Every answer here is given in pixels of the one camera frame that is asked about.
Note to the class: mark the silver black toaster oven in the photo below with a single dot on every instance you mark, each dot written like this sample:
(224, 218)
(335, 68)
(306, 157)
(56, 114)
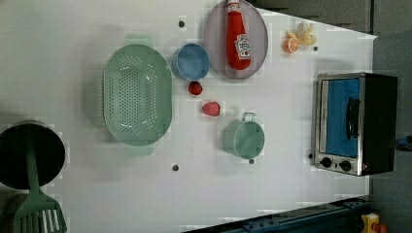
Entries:
(355, 123)

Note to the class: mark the pink red fruit toy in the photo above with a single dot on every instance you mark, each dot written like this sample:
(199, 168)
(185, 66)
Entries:
(212, 109)

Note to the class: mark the red strawberry toy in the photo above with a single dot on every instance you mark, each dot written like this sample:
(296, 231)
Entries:
(195, 88)

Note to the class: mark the blue cup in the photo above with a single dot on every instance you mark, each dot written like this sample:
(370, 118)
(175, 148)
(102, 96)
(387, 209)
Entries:
(191, 62)

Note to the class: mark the green oval colander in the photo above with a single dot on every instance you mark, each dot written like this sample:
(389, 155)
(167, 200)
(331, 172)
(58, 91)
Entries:
(137, 95)

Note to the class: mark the red plush ketchup bottle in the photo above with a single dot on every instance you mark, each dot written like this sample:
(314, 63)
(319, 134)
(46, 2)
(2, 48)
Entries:
(238, 49)

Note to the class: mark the grey round plate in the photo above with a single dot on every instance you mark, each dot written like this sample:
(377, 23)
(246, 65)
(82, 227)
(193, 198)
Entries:
(214, 39)

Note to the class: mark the orange slice toy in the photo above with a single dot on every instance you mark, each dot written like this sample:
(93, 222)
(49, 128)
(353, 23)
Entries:
(290, 45)

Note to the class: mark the peeled banana toy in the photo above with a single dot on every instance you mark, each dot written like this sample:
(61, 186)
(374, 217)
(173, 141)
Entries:
(303, 34)

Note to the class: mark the black round utensil holder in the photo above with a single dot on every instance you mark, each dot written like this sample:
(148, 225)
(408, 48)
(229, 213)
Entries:
(34, 139)

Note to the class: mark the green slotted spatula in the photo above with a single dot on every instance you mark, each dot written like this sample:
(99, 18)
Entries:
(38, 213)

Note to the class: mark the yellow red emergency button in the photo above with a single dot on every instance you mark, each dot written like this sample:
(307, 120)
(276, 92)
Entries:
(372, 224)

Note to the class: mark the green cup with handle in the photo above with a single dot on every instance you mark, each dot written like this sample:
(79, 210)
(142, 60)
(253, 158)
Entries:
(244, 137)

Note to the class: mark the blue metal frame rail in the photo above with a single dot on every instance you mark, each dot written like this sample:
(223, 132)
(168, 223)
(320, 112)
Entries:
(336, 217)

